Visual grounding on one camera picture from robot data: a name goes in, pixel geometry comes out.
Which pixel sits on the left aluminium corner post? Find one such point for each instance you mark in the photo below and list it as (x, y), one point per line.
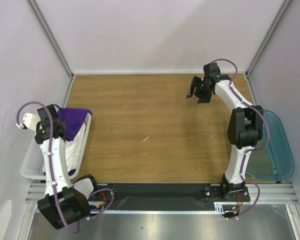
(39, 16)

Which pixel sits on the right aluminium corner post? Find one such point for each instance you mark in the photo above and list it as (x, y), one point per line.
(268, 36)

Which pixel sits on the purple towel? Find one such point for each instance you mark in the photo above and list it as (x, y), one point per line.
(73, 119)
(72, 172)

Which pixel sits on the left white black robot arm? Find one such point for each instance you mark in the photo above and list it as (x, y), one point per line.
(64, 203)

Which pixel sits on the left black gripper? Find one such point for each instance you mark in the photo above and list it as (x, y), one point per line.
(39, 127)

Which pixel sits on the aluminium corner post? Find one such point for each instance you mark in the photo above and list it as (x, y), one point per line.
(268, 36)
(39, 16)

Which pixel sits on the teal translucent plastic tub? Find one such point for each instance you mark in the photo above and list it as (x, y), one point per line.
(275, 162)

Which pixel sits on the aluminium frame rail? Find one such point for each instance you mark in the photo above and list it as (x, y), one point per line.
(269, 193)

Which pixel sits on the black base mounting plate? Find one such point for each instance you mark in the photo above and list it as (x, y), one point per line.
(171, 197)

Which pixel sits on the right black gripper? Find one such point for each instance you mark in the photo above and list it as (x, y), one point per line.
(201, 88)

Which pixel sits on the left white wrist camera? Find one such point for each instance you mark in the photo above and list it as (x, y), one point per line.
(29, 122)

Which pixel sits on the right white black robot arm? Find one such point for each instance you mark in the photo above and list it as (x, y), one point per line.
(245, 128)

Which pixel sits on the white perforated plastic basket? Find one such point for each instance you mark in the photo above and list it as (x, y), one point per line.
(33, 165)

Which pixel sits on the white towel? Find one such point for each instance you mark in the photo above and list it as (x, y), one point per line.
(73, 149)

